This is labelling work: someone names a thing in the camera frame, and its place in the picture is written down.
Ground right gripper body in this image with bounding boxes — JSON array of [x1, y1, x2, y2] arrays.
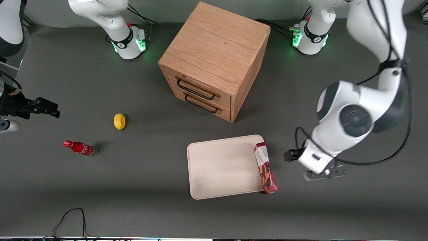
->
[[0, 89, 36, 120]]

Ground red cookie box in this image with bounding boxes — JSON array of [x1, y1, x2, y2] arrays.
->
[[253, 142, 279, 194]]

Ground beige plastic tray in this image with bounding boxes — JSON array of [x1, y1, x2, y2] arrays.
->
[[187, 135, 273, 200]]

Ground red cola bottle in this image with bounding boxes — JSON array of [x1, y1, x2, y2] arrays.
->
[[64, 140, 98, 157]]

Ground oak wooden drawer cabinet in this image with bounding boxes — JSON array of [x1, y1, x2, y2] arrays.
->
[[158, 1, 271, 123]]

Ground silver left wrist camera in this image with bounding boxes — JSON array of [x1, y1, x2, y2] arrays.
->
[[304, 165, 349, 181]]

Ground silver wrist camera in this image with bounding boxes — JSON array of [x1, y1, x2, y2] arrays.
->
[[0, 119, 20, 133], [304, 165, 349, 181]]

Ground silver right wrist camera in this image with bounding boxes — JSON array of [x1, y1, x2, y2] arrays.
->
[[0, 119, 20, 133]]

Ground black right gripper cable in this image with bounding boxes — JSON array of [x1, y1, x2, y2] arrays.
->
[[0, 70, 22, 96]]

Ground wooden drawer with black handle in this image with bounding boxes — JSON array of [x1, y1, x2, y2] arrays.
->
[[162, 66, 232, 109], [174, 90, 232, 122]]

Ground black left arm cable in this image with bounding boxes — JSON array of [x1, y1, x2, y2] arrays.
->
[[294, 0, 414, 167]]

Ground thin black cable loop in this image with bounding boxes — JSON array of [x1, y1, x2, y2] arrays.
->
[[42, 208, 101, 240]]

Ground black left arm base cables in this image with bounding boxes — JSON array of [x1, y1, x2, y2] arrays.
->
[[255, 19, 301, 38]]

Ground black arm base cables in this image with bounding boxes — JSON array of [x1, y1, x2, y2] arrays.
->
[[255, 19, 301, 38], [127, 3, 158, 41]]

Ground black right arm base cables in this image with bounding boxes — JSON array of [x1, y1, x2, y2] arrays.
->
[[127, 3, 158, 41]]

